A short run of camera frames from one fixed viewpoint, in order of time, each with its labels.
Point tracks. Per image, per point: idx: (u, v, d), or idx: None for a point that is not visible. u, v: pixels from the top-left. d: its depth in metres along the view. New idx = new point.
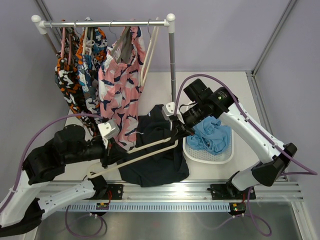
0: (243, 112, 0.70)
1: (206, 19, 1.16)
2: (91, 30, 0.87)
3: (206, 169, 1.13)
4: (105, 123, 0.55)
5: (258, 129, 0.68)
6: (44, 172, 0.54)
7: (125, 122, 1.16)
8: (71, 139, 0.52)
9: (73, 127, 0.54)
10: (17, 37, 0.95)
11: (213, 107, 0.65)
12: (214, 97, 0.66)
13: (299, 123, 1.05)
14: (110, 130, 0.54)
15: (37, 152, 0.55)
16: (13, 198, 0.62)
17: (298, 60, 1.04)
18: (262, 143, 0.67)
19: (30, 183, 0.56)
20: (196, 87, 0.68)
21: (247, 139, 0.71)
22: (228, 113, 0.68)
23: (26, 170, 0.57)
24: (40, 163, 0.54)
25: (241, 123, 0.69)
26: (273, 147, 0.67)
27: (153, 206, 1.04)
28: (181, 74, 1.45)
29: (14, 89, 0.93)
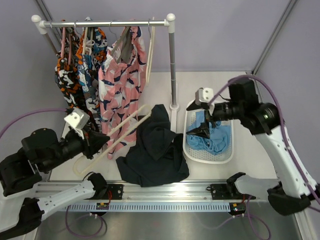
0: (286, 139, 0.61)
1: (206, 19, 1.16)
2: (91, 30, 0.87)
3: (206, 169, 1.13)
4: (72, 114, 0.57)
5: (296, 162, 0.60)
6: (17, 181, 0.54)
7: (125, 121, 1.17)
8: (37, 146, 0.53)
9: (40, 132, 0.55)
10: (17, 37, 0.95)
11: (254, 123, 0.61)
12: (260, 114, 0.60)
13: (299, 123, 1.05)
14: (79, 118, 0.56)
15: (9, 162, 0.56)
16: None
17: (298, 60, 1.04)
18: (295, 178, 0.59)
19: (5, 195, 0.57)
20: (245, 89, 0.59)
21: (279, 167, 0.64)
22: (269, 135, 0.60)
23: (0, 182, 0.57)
24: (11, 173, 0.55)
25: (280, 151, 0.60)
26: (305, 185, 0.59)
27: (152, 206, 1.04)
28: (182, 74, 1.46)
29: (14, 89, 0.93)
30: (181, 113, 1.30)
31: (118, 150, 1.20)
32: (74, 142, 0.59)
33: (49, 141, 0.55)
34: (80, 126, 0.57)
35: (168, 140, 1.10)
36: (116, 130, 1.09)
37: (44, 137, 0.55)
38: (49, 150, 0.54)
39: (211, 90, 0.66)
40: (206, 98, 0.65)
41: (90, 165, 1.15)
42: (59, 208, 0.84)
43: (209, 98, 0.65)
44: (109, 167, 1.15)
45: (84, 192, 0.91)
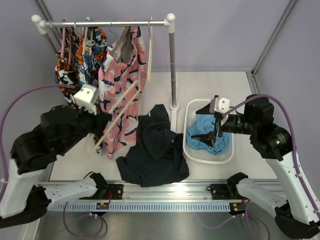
0: (297, 166, 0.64)
1: (206, 18, 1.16)
2: (91, 30, 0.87)
3: (206, 169, 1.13)
4: (82, 90, 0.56)
5: (306, 189, 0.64)
6: (32, 158, 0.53)
7: (125, 121, 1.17)
8: (56, 121, 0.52)
9: (55, 110, 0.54)
10: (17, 38, 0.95)
11: (265, 148, 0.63)
12: (272, 141, 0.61)
13: (299, 124, 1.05)
14: (92, 93, 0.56)
15: (23, 139, 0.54)
16: (6, 190, 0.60)
17: (298, 60, 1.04)
18: (305, 205, 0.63)
19: (19, 173, 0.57)
20: (264, 113, 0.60)
21: (288, 191, 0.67)
22: (281, 162, 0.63)
23: (14, 158, 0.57)
24: (26, 150, 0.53)
25: (290, 177, 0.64)
26: (314, 212, 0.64)
27: (152, 206, 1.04)
28: (182, 74, 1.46)
29: (14, 89, 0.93)
30: (181, 113, 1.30)
31: (118, 149, 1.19)
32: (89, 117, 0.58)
33: (69, 117, 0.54)
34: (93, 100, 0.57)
35: (168, 140, 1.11)
36: (116, 129, 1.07)
37: (62, 113, 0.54)
38: (67, 126, 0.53)
39: (228, 100, 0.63)
40: (221, 109, 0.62)
41: (90, 165, 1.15)
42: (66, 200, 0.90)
43: (224, 110, 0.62)
44: (109, 167, 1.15)
45: (87, 188, 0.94)
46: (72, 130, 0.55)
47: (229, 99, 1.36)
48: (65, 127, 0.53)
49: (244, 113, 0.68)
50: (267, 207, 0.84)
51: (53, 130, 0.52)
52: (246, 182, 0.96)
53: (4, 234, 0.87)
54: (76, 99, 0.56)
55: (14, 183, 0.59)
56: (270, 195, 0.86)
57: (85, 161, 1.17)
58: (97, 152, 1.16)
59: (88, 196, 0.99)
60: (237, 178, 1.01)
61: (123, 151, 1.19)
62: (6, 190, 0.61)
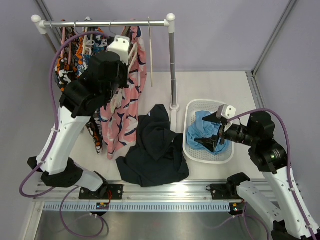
0: (292, 181, 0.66)
1: (206, 18, 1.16)
2: (91, 30, 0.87)
3: (207, 169, 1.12)
4: (118, 40, 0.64)
5: (299, 204, 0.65)
6: (87, 100, 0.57)
7: (125, 122, 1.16)
8: (107, 60, 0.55)
9: (103, 53, 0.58)
10: (18, 38, 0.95)
11: (261, 161, 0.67)
12: (268, 156, 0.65)
13: (299, 124, 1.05)
14: (128, 42, 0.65)
15: (73, 86, 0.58)
16: (57, 139, 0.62)
17: (298, 60, 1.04)
18: (296, 219, 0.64)
19: (73, 116, 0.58)
20: (266, 131, 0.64)
21: (282, 206, 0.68)
22: (275, 175, 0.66)
23: (65, 106, 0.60)
24: (80, 92, 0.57)
25: (284, 190, 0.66)
26: (306, 227, 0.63)
27: (153, 206, 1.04)
28: (182, 74, 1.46)
29: (14, 90, 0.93)
30: (181, 113, 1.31)
31: (118, 149, 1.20)
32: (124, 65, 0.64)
33: (113, 58, 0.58)
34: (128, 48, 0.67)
35: (169, 140, 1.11)
36: (116, 129, 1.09)
37: (107, 55, 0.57)
38: (114, 66, 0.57)
39: (235, 109, 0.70)
40: (227, 115, 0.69)
41: (90, 165, 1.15)
42: (82, 182, 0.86)
43: (230, 116, 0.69)
44: (109, 167, 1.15)
45: (99, 181, 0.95)
46: (117, 70, 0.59)
47: (229, 99, 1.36)
48: (112, 65, 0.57)
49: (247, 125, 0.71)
50: (265, 219, 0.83)
51: (103, 71, 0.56)
52: (247, 186, 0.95)
53: (5, 235, 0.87)
54: (114, 49, 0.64)
55: (63, 133, 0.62)
56: (271, 206, 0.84)
57: (86, 160, 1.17)
58: (97, 152, 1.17)
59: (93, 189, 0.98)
60: (239, 178, 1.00)
61: (123, 151, 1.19)
62: (56, 140, 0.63)
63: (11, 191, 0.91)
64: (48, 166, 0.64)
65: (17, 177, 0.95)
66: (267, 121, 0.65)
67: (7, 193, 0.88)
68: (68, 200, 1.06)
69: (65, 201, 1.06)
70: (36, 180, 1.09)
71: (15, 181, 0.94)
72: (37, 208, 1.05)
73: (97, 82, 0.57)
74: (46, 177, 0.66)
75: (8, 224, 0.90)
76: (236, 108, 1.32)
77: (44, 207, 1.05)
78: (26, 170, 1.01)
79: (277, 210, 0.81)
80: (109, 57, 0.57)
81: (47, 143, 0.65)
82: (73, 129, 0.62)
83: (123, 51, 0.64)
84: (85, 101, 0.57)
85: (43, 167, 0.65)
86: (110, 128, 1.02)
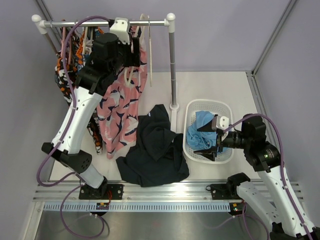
0: (284, 179, 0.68)
1: (206, 19, 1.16)
2: (91, 30, 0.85)
3: (206, 169, 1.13)
4: (117, 22, 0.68)
5: (292, 201, 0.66)
6: (101, 79, 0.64)
7: (125, 122, 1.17)
8: (108, 41, 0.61)
9: (102, 34, 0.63)
10: (18, 38, 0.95)
11: (255, 161, 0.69)
12: (260, 154, 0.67)
13: (299, 123, 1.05)
14: (126, 22, 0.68)
15: (85, 70, 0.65)
16: (75, 116, 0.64)
17: (298, 60, 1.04)
18: (291, 216, 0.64)
19: (91, 93, 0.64)
20: (257, 130, 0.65)
21: (277, 205, 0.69)
22: (269, 174, 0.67)
23: (80, 87, 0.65)
24: (94, 74, 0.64)
25: (278, 189, 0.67)
26: (301, 224, 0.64)
27: (152, 206, 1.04)
28: (181, 74, 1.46)
29: (15, 89, 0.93)
30: (181, 113, 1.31)
31: (118, 149, 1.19)
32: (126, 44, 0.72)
33: (112, 38, 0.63)
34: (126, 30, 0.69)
35: (169, 140, 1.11)
36: (114, 129, 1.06)
37: (106, 36, 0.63)
38: (115, 45, 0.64)
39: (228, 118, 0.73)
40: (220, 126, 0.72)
41: None
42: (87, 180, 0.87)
43: (225, 126, 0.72)
44: (110, 167, 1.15)
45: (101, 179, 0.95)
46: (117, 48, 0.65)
47: (229, 99, 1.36)
48: (114, 44, 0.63)
49: (241, 130, 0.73)
50: (265, 219, 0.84)
51: (107, 51, 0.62)
52: (248, 186, 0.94)
53: (5, 235, 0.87)
54: (114, 30, 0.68)
55: (82, 110, 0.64)
56: (270, 207, 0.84)
57: None
58: (97, 152, 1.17)
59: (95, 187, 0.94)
60: (239, 177, 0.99)
61: (123, 151, 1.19)
62: (75, 117, 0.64)
63: (11, 191, 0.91)
64: (67, 144, 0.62)
65: (17, 177, 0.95)
66: (258, 121, 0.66)
67: (6, 193, 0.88)
68: (68, 200, 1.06)
69: (65, 201, 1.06)
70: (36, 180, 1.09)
71: (15, 181, 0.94)
72: (37, 208, 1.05)
73: (104, 62, 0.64)
74: (66, 155, 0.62)
75: (8, 224, 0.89)
76: (236, 108, 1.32)
77: (45, 207, 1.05)
78: (26, 170, 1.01)
79: (276, 212, 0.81)
80: (109, 37, 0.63)
81: (63, 124, 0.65)
82: (89, 107, 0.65)
83: (122, 30, 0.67)
84: (100, 80, 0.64)
85: (61, 147, 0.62)
86: (107, 127, 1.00)
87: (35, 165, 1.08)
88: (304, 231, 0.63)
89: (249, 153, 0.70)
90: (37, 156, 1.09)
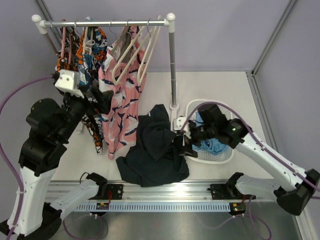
0: (259, 141, 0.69)
1: (206, 18, 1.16)
2: (91, 30, 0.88)
3: (206, 169, 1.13)
4: (63, 77, 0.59)
5: (276, 157, 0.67)
6: (47, 155, 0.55)
7: (125, 122, 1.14)
8: (43, 117, 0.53)
9: (38, 104, 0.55)
10: (17, 38, 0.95)
11: (228, 139, 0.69)
12: (228, 130, 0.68)
13: (299, 123, 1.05)
14: (72, 78, 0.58)
15: (27, 148, 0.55)
16: (25, 199, 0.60)
17: (298, 59, 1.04)
18: (282, 171, 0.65)
19: (36, 175, 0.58)
20: (211, 113, 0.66)
21: (265, 167, 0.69)
22: (244, 143, 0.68)
23: (26, 166, 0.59)
24: (37, 151, 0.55)
25: (259, 153, 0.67)
26: (294, 174, 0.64)
27: (152, 206, 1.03)
28: (181, 74, 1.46)
29: (14, 89, 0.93)
30: (181, 113, 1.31)
31: (118, 149, 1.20)
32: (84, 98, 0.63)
33: (51, 108, 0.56)
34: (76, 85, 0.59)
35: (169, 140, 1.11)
36: (116, 130, 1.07)
37: (44, 109, 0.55)
38: (56, 115, 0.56)
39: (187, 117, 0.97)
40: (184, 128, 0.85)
41: (90, 165, 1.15)
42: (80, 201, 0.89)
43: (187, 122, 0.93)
44: (109, 167, 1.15)
45: (89, 188, 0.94)
46: (60, 118, 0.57)
47: (229, 99, 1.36)
48: (54, 117, 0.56)
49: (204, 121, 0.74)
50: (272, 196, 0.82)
51: (47, 125, 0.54)
52: (244, 179, 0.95)
53: None
54: (60, 87, 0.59)
55: (30, 192, 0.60)
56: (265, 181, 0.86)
57: (86, 161, 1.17)
58: (97, 152, 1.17)
59: (92, 196, 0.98)
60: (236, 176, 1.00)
61: (123, 151, 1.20)
62: (24, 201, 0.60)
63: None
64: (22, 228, 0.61)
65: None
66: (211, 106, 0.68)
67: None
68: None
69: None
70: None
71: None
72: None
73: (47, 136, 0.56)
74: None
75: None
76: (236, 108, 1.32)
77: None
78: None
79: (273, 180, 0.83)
80: (44, 111, 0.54)
81: (15, 206, 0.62)
82: (40, 186, 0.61)
83: (69, 89, 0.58)
84: (46, 156, 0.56)
85: (17, 230, 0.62)
86: (110, 128, 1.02)
87: None
88: (300, 180, 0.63)
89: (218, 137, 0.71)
90: None
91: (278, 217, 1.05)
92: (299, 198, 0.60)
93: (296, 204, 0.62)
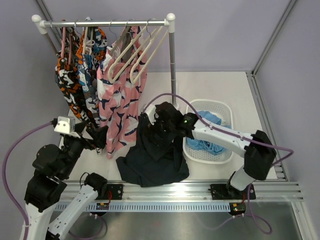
0: (208, 123, 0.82)
1: (206, 18, 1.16)
2: (91, 30, 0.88)
3: (206, 169, 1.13)
4: (59, 123, 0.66)
5: (224, 131, 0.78)
6: (50, 193, 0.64)
7: (126, 122, 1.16)
8: (48, 161, 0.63)
9: (43, 149, 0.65)
10: (18, 38, 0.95)
11: (185, 131, 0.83)
12: (182, 123, 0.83)
13: (299, 123, 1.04)
14: (68, 124, 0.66)
15: (33, 186, 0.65)
16: (30, 232, 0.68)
17: (297, 59, 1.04)
18: (231, 140, 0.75)
19: (40, 210, 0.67)
20: (167, 111, 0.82)
21: (221, 144, 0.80)
22: (196, 129, 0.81)
23: (31, 202, 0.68)
24: (42, 189, 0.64)
25: (209, 132, 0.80)
26: (242, 140, 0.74)
27: (153, 206, 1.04)
28: (181, 74, 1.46)
29: (14, 89, 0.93)
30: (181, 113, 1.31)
31: (118, 149, 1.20)
32: (81, 138, 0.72)
33: (53, 152, 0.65)
34: (71, 128, 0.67)
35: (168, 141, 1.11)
36: (115, 129, 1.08)
37: (48, 153, 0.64)
38: (58, 158, 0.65)
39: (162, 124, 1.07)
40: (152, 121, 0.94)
41: (90, 165, 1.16)
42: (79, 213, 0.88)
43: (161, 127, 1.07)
44: (109, 167, 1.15)
45: (87, 198, 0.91)
46: (62, 160, 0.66)
47: (228, 99, 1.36)
48: (57, 161, 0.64)
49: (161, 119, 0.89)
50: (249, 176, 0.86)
51: (50, 167, 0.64)
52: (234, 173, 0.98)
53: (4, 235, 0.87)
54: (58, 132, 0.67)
55: (35, 224, 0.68)
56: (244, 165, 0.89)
57: (87, 161, 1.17)
58: (97, 152, 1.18)
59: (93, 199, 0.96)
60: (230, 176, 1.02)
61: (123, 151, 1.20)
62: (29, 233, 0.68)
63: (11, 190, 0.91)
64: None
65: (17, 176, 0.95)
66: (165, 105, 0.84)
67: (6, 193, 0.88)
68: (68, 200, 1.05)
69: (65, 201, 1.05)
70: None
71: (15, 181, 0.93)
72: None
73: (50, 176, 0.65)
74: None
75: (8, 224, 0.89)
76: (236, 108, 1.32)
77: None
78: (25, 170, 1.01)
79: None
80: (48, 156, 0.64)
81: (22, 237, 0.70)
82: (43, 220, 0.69)
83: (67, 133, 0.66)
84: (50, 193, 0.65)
85: None
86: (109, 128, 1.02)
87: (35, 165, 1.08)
88: (248, 143, 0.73)
89: (176, 131, 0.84)
90: None
91: (279, 217, 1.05)
92: (251, 157, 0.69)
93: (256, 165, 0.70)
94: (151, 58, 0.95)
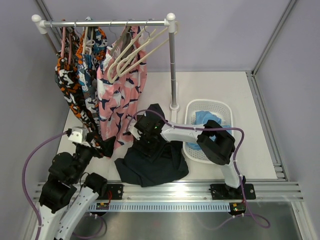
0: (172, 124, 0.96)
1: (206, 19, 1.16)
2: (91, 30, 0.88)
3: (206, 169, 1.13)
4: (74, 133, 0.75)
5: (182, 128, 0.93)
6: (62, 197, 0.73)
7: (124, 121, 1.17)
8: (62, 168, 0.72)
9: (58, 156, 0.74)
10: (17, 37, 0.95)
11: (157, 136, 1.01)
12: (153, 129, 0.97)
13: (298, 123, 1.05)
14: (80, 134, 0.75)
15: (48, 189, 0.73)
16: (42, 232, 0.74)
17: (297, 60, 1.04)
18: (188, 133, 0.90)
19: (53, 212, 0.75)
20: (140, 123, 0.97)
21: (184, 139, 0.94)
22: (164, 132, 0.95)
23: (44, 204, 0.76)
24: (56, 192, 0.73)
25: (173, 131, 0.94)
26: (196, 130, 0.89)
27: (153, 206, 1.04)
28: (182, 74, 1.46)
29: (14, 89, 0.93)
30: (181, 113, 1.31)
31: (116, 149, 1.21)
32: (92, 147, 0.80)
33: (67, 161, 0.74)
34: (84, 138, 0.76)
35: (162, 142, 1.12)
36: (114, 129, 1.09)
37: (62, 161, 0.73)
38: (70, 165, 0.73)
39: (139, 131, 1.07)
40: (137, 137, 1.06)
41: (90, 165, 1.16)
42: (81, 216, 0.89)
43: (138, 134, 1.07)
44: (110, 167, 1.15)
45: (87, 201, 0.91)
46: (74, 167, 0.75)
47: (229, 98, 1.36)
48: (69, 168, 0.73)
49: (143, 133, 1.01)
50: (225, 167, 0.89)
51: (63, 173, 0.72)
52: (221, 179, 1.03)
53: (5, 235, 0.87)
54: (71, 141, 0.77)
55: (46, 224, 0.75)
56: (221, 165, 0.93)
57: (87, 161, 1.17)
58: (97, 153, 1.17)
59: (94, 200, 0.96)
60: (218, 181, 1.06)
61: (122, 151, 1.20)
62: (41, 233, 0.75)
63: (11, 190, 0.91)
64: None
65: (17, 177, 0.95)
66: (140, 118, 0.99)
67: (6, 193, 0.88)
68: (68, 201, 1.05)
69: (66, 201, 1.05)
70: (36, 180, 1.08)
71: (15, 181, 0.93)
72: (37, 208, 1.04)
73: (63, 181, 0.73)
74: None
75: (8, 225, 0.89)
76: (236, 108, 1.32)
77: None
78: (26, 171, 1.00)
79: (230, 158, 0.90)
80: (63, 164, 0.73)
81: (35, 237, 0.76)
82: (53, 222, 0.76)
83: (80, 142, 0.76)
84: (62, 196, 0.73)
85: None
86: (108, 127, 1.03)
87: (35, 165, 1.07)
88: (201, 132, 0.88)
89: (150, 137, 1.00)
90: (38, 156, 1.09)
91: (279, 217, 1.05)
92: (203, 142, 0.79)
93: (213, 147, 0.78)
94: (150, 53, 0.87)
